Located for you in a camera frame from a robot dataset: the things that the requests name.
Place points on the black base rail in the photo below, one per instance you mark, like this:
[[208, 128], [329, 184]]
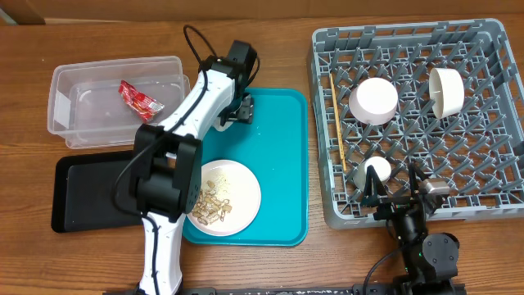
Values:
[[286, 291]]

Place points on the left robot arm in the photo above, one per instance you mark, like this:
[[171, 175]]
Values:
[[165, 172]]

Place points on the white bowl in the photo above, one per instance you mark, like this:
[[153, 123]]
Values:
[[446, 90]]

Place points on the large white plate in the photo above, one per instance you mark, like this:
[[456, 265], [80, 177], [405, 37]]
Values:
[[238, 184]]

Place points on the pink-white bowl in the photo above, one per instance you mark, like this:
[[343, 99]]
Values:
[[374, 101]]

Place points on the black rectangular tray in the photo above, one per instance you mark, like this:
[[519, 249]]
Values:
[[82, 193]]

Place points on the white paper ball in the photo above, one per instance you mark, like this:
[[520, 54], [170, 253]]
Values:
[[222, 128]]

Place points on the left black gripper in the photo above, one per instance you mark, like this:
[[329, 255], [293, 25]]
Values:
[[245, 113]]

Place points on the teal serving tray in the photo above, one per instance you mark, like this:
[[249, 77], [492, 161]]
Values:
[[275, 148]]

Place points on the red snack wrapper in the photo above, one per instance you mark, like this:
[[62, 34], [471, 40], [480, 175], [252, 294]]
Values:
[[144, 106]]

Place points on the clear plastic storage bin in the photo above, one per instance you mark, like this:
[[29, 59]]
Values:
[[86, 109]]

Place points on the white cup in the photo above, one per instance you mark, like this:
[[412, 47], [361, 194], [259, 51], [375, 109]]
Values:
[[381, 166]]

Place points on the grey dishwasher rack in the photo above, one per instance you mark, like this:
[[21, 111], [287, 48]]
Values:
[[478, 152]]

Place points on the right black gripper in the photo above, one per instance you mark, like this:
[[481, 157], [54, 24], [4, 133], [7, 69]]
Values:
[[390, 206]]

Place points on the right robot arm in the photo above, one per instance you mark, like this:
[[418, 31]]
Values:
[[430, 260]]

